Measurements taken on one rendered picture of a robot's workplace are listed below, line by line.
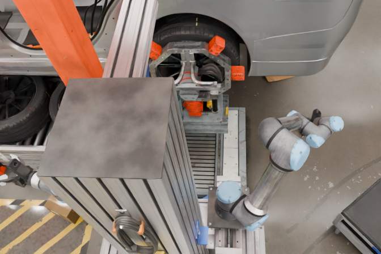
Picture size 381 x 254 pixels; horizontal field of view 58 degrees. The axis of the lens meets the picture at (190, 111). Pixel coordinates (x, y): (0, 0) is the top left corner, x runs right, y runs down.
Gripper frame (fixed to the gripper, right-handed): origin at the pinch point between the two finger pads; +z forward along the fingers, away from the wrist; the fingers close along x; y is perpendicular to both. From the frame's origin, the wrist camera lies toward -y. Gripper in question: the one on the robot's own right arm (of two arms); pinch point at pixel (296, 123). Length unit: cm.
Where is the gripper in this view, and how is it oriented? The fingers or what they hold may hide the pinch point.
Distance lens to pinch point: 212.5
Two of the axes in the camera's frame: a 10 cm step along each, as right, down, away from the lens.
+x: 6.4, 7.5, 1.8
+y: -6.9, 6.6, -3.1
